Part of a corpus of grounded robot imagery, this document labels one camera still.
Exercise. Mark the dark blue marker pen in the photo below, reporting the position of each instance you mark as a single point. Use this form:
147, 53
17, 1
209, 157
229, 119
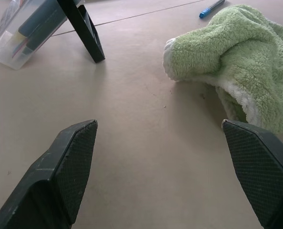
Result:
36, 26

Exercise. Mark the green fluffy towel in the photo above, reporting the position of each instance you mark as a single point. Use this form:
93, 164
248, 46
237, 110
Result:
236, 55

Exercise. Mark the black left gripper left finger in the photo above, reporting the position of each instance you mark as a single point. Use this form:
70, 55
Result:
60, 171

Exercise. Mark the black stand leg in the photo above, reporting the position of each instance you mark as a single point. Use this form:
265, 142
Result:
85, 33

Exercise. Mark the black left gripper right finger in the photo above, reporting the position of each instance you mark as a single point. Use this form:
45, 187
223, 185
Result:
258, 167

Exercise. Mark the clear plastic box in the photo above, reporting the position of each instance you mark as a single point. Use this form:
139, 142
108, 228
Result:
20, 33

